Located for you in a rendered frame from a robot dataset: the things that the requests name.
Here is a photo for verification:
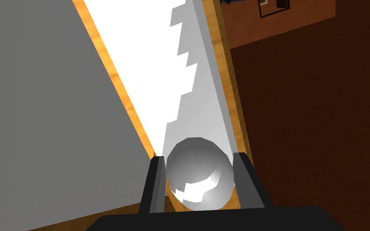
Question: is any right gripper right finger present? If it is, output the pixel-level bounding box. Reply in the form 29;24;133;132
232;152;275;210

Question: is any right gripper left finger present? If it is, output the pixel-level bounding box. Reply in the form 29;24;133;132
138;156;168;215

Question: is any grey round door knob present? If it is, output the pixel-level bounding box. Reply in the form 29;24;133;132
165;137;236;212

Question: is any black framed wall picture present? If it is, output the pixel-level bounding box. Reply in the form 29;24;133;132
257;0;291;19

